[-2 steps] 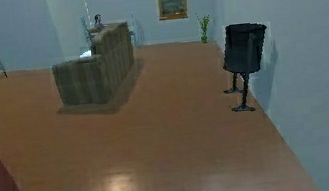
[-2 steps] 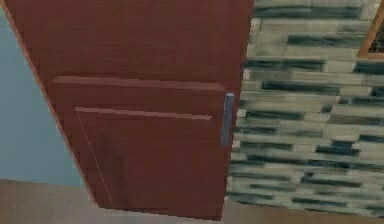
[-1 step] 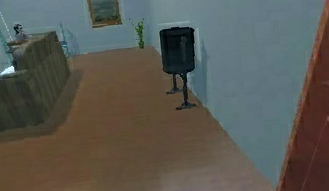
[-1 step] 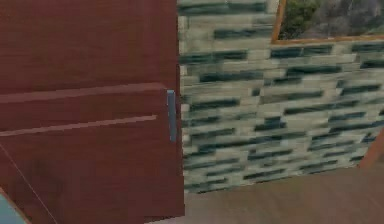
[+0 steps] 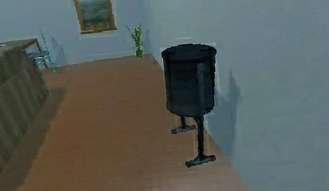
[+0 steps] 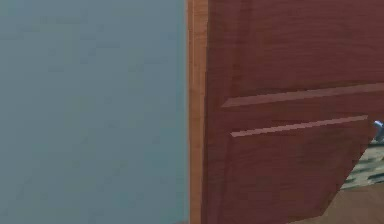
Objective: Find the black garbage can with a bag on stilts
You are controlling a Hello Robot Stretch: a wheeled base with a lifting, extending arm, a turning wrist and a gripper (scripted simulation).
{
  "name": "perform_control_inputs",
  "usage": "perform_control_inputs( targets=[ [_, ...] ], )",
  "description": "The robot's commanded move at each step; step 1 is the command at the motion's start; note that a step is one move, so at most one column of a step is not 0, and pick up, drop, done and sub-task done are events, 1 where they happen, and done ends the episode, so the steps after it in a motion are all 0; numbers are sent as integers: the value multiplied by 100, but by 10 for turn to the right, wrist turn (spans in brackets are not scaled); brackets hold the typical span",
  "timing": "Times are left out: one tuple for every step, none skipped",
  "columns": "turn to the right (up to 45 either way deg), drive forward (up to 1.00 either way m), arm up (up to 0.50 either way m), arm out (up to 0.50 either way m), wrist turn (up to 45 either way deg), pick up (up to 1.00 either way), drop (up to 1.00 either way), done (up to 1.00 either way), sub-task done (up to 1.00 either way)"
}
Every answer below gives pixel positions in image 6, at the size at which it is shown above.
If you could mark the reddish brown wooden room door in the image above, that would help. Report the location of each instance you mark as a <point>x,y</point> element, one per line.
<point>286,60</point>

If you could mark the light brown wooden door frame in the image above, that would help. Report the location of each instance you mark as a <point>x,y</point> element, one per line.
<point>197,110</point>

